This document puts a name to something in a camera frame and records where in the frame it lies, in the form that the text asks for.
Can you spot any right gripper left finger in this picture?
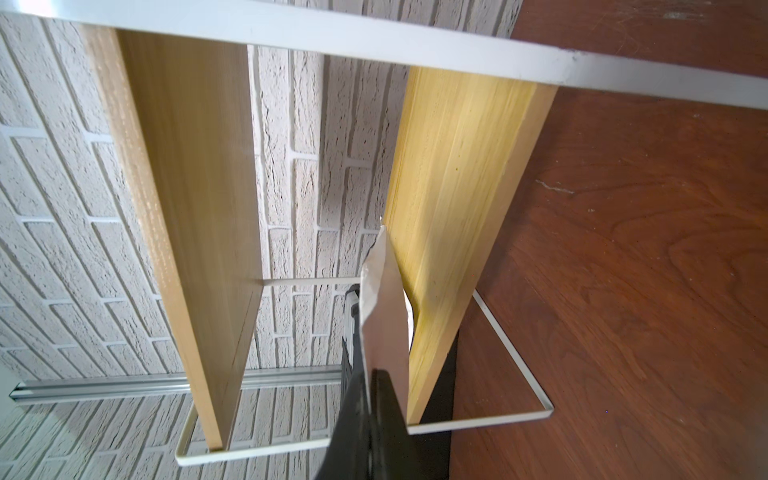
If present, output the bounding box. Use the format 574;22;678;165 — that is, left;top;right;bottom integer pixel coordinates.
315;284;369;479

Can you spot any purple coffee bag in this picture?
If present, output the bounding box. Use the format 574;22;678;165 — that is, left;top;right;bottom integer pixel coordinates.
360;227;413;416

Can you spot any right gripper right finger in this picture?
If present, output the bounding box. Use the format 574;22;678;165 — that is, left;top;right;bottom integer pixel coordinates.
369;369;451;479

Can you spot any white frame wooden shelf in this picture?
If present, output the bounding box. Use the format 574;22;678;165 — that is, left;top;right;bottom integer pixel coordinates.
1;1;767;466

